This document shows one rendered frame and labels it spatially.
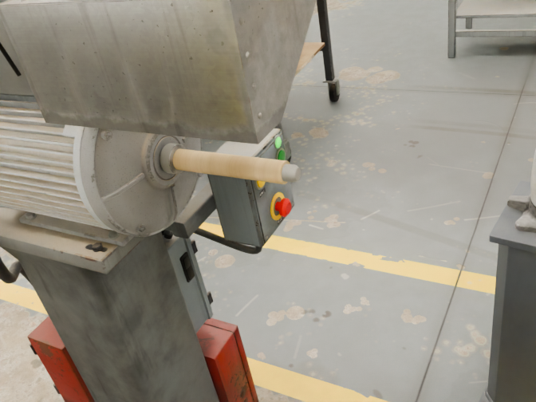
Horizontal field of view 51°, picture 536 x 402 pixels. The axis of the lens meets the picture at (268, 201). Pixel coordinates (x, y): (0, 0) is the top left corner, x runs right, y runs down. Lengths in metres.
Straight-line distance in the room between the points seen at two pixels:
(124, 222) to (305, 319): 1.53
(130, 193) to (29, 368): 1.79
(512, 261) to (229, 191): 0.79
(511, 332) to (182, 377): 0.92
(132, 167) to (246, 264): 1.82
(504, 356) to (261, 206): 0.97
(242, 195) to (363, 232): 1.62
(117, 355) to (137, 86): 0.69
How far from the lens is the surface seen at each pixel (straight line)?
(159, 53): 0.56
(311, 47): 3.78
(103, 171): 0.80
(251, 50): 0.52
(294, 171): 0.74
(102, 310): 1.08
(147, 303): 1.16
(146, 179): 0.84
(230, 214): 1.15
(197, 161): 0.81
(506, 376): 1.88
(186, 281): 1.30
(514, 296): 1.64
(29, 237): 1.06
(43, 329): 1.39
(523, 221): 1.54
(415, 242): 2.60
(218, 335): 1.44
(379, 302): 2.32
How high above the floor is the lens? 1.63
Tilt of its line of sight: 33 degrees down
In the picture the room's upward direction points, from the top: 11 degrees counter-clockwise
